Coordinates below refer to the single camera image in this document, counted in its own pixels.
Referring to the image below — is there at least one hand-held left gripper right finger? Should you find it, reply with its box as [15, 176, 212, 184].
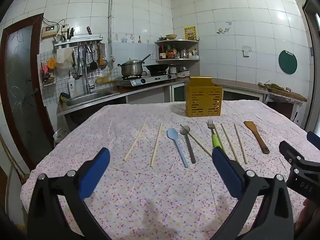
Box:
[207, 146, 295, 240]

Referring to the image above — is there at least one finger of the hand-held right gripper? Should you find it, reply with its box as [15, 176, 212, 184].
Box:
[307, 131, 320, 147]
[279, 140, 320, 179]

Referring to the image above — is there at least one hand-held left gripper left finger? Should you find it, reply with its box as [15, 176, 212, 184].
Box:
[27, 147, 111, 240]

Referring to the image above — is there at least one wooden chopstick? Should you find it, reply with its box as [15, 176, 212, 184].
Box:
[221, 123, 240, 162]
[150, 122, 163, 167]
[180, 124, 212, 157]
[234, 123, 248, 165]
[124, 122, 147, 161]
[214, 124, 227, 155]

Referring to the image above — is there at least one green handled metal fork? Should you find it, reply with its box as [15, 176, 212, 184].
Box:
[206, 119, 223, 150]

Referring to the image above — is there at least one wooden spatula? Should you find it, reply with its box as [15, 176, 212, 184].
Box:
[244, 121, 270, 155]

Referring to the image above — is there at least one metal spoon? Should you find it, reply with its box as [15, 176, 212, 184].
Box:
[179, 126, 196, 164]

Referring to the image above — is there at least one light blue plastic spoon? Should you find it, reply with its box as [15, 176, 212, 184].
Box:
[167, 128, 189, 168]

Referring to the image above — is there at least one yellow slotted utensil holder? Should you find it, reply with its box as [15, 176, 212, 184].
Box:
[185, 76, 223, 117]

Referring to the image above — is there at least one row of hanging kitchen utensils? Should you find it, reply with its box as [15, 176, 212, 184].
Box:
[74, 41, 108, 77]

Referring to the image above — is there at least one person's right hand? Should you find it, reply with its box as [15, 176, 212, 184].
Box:
[295, 197, 320, 233]

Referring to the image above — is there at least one small plastic covered table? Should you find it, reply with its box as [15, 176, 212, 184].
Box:
[265, 92, 308, 128]

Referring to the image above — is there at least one green round cutting board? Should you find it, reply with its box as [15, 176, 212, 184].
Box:
[278, 50, 298, 75]

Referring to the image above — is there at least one metal faucet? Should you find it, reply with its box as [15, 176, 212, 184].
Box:
[77, 58, 95, 94]

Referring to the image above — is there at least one white soap bottle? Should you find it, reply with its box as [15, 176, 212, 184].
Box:
[68, 72, 76, 98]

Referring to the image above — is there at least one brown kitchen counter with cabinets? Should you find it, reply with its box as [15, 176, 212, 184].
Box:
[56, 76, 269, 120]

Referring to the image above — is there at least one steel sink with faucet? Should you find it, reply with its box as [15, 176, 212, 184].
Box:
[37, 52, 113, 100]

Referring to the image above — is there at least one metal gas stove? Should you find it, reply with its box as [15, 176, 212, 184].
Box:
[115, 71, 177, 87]

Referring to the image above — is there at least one stainless steel pot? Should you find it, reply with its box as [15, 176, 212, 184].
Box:
[117, 58, 144, 77]

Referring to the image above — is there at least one stack of white dishes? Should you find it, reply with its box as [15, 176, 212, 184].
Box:
[169, 66, 190, 77]

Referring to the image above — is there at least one brown framed glass door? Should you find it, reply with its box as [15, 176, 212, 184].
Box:
[0, 14, 54, 170]

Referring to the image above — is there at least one beige hanging cloth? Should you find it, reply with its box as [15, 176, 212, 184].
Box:
[55, 49, 74, 69]

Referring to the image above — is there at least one black wok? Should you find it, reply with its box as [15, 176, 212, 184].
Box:
[144, 64, 170, 72]

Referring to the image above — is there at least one metal corner shelf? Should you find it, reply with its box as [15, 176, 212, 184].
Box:
[154, 39, 200, 62]

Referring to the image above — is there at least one row of sauce bottles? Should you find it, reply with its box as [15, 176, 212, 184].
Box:
[159, 44, 177, 59]

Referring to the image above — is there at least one beige controller box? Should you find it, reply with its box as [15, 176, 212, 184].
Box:
[41, 26, 58, 39]

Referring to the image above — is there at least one bright doorway frame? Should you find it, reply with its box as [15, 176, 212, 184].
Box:
[302, 2, 320, 130]

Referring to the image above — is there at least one yellow gas hose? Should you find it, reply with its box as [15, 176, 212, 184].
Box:
[95, 71, 118, 84]

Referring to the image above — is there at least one small wire basket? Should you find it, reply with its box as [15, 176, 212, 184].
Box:
[41, 74, 55, 87]

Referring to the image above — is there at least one metal wall rack shelf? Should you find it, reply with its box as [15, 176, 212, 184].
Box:
[54, 37, 103, 49]

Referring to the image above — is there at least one yellow wall poster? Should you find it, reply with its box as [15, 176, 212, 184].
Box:
[184, 26, 196, 40]

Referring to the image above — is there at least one grey wall pipe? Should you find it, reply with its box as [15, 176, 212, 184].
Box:
[108, 0, 115, 58]

